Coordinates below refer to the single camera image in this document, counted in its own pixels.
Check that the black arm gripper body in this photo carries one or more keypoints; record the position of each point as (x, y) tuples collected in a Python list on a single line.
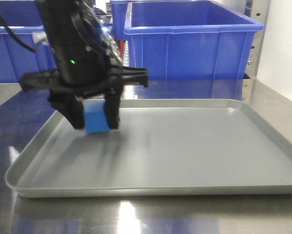
[(85, 55)]

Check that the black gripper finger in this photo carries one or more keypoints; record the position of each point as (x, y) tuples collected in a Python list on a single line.
[(66, 102), (111, 107)]

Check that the blue cube block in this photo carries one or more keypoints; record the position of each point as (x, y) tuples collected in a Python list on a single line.
[(94, 117)]

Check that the blue bin rear centre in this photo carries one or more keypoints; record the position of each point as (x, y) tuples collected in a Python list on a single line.
[(119, 12)]

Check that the blue plastic bin left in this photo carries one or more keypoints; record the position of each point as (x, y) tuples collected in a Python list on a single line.
[(23, 17)]

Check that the blue plastic bin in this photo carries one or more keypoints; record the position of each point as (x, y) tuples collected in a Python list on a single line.
[(190, 39), (23, 17)]

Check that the grey metal tray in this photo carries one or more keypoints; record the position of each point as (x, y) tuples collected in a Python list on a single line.
[(162, 147)]

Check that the blue plastic bin right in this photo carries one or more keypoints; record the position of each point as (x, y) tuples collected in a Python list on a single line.
[(190, 39)]

